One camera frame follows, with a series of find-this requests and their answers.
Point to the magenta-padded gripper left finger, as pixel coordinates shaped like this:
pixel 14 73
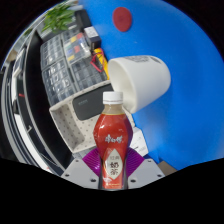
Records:
pixel 80 173

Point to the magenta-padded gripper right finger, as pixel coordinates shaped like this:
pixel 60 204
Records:
pixel 146 173

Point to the red-labelled tea drink bottle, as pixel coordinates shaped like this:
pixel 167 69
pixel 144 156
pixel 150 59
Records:
pixel 113 136

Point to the brown cardboard box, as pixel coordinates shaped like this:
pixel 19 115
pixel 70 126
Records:
pixel 166 168

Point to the small white box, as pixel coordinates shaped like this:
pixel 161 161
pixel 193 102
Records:
pixel 139 141

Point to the white perforated crate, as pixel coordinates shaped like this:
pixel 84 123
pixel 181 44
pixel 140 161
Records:
pixel 73 128

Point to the black overhead shelf unit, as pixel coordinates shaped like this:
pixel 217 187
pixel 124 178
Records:
pixel 33 110

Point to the wide grey drawer cabinet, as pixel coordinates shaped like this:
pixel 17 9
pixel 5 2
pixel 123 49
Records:
pixel 56 81

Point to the white ceramic cup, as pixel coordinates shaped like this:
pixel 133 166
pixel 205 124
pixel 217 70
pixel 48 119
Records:
pixel 146 78

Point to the yellow multimeter with red leads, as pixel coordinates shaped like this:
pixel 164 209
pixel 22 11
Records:
pixel 99 60

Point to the clear organiser with colourful parts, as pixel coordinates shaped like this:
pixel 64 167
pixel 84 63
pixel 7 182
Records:
pixel 75 46

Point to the black box with white label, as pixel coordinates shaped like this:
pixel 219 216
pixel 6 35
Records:
pixel 92 36

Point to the flat black case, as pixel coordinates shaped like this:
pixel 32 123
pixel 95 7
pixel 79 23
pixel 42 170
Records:
pixel 82 18

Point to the flat round red coaster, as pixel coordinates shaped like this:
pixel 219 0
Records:
pixel 122 19

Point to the green potted plant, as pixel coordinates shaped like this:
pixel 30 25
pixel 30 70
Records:
pixel 58 16

